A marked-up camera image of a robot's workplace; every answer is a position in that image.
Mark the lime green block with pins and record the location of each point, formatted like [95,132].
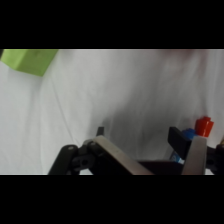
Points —
[28,61]

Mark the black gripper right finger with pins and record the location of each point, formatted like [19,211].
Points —
[196,156]

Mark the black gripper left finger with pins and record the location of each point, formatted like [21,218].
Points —
[113,155]

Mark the red pen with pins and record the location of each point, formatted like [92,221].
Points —
[204,126]

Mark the blue pen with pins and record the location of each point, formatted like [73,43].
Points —
[189,133]

